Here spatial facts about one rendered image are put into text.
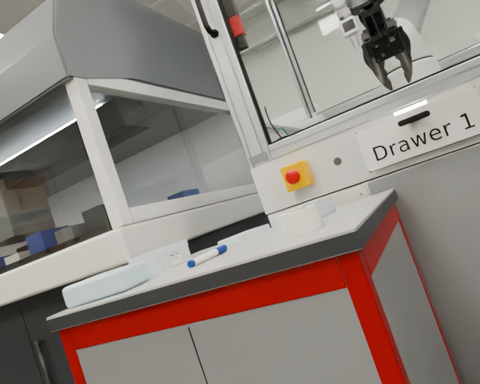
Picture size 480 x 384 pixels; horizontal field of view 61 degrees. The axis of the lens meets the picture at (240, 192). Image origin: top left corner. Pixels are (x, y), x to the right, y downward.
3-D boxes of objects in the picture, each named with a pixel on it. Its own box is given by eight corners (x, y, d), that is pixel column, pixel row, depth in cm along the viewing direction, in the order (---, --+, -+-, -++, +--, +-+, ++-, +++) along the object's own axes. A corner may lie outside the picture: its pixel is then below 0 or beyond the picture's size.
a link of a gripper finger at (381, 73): (381, 102, 91) (372, 64, 86) (378, 91, 96) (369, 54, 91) (395, 98, 90) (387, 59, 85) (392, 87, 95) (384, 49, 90)
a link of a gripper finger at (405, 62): (411, 91, 88) (391, 58, 85) (407, 80, 93) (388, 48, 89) (425, 83, 87) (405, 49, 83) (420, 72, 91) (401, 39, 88)
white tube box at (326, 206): (308, 223, 84) (302, 206, 84) (277, 232, 89) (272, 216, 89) (336, 211, 93) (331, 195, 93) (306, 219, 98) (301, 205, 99)
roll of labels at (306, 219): (318, 230, 64) (309, 206, 64) (279, 242, 67) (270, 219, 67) (329, 222, 70) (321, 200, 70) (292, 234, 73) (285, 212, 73)
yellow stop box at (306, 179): (310, 184, 110) (301, 159, 110) (286, 193, 113) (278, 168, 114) (315, 183, 115) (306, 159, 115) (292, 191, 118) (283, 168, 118)
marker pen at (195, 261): (194, 267, 75) (191, 259, 75) (187, 269, 76) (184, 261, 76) (228, 250, 87) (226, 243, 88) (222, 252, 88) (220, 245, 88)
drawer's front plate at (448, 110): (492, 129, 94) (475, 85, 95) (369, 172, 106) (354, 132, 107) (491, 129, 95) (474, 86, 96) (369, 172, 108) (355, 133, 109)
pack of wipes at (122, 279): (153, 278, 83) (146, 257, 84) (126, 292, 74) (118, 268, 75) (97, 296, 88) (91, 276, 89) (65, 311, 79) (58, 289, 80)
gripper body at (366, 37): (371, 69, 85) (349, 16, 79) (368, 55, 92) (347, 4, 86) (409, 52, 82) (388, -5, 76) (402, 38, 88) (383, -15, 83)
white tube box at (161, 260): (162, 272, 91) (155, 250, 92) (134, 281, 95) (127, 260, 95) (193, 258, 103) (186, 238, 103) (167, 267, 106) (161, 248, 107)
